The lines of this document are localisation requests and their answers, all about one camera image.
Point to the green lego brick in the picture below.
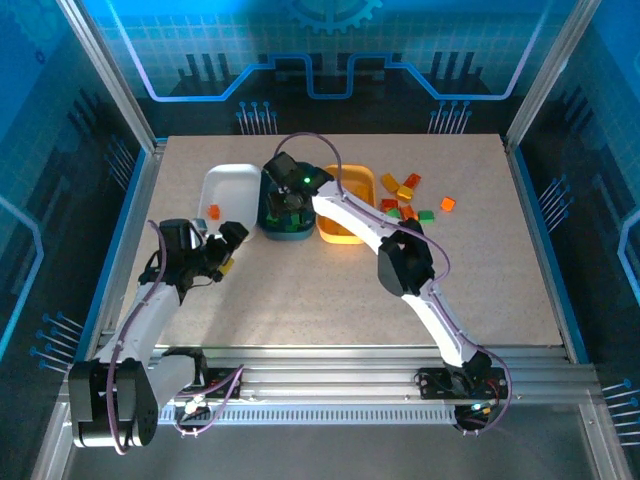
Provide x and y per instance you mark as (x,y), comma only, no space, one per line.
(426,215)
(301,223)
(394,213)
(274,223)

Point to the dark teal plastic container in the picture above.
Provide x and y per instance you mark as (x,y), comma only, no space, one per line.
(287,235)

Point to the orange lego brick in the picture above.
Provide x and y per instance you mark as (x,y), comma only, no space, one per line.
(409,212)
(214,212)
(448,203)

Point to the white plastic container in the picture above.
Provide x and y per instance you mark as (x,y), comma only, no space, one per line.
(230,192)

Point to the orange plastic container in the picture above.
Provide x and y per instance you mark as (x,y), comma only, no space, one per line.
(356,176)

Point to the red lego brick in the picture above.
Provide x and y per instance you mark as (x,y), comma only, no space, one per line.
(389,204)
(412,180)

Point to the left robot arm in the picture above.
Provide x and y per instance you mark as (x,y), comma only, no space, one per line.
(150,310)

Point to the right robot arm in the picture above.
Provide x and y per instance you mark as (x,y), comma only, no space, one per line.
(405,265)

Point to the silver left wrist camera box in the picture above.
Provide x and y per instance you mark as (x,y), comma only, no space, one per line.
(198,230)

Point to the aluminium table side rail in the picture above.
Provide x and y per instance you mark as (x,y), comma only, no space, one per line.
(141,200)
(527,200)

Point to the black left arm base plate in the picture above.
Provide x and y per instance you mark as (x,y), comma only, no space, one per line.
(225,387)

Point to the aluminium frame post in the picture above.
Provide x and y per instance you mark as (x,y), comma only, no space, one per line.
(112,75)
(551,75)

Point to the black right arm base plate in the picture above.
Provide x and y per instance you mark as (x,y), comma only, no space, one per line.
(432,387)

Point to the lower aluminium frame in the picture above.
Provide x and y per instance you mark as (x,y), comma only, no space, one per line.
(605,440)

